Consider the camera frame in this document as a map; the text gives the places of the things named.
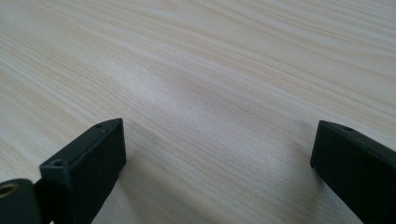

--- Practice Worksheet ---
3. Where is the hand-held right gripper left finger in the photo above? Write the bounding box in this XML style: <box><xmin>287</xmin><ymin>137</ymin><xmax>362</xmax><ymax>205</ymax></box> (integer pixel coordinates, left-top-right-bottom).
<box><xmin>38</xmin><ymin>117</ymin><xmax>128</xmax><ymax>224</ymax></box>

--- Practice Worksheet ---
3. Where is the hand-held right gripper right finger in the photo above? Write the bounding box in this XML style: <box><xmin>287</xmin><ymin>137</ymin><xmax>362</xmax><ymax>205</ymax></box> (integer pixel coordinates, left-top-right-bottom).
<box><xmin>309</xmin><ymin>119</ymin><xmax>396</xmax><ymax>224</ymax></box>

